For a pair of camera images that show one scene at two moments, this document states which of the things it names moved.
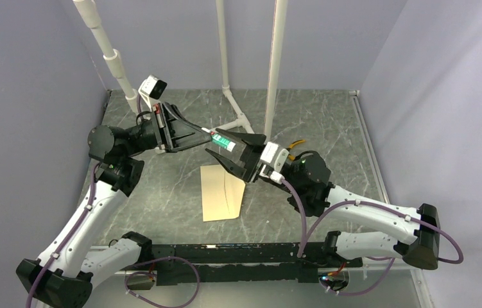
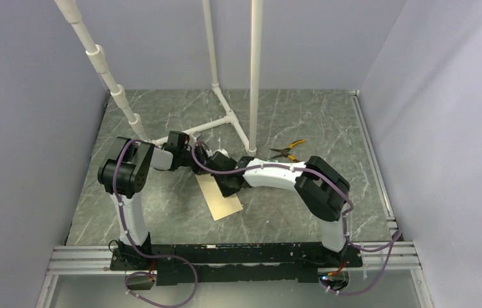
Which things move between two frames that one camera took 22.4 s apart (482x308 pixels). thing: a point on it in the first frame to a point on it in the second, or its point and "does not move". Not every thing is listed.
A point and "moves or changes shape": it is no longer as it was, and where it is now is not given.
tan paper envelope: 221,192 moves or changes shape
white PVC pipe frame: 113,62 to 230,117
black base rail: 217,263 does not move
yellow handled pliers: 291,156 does not move
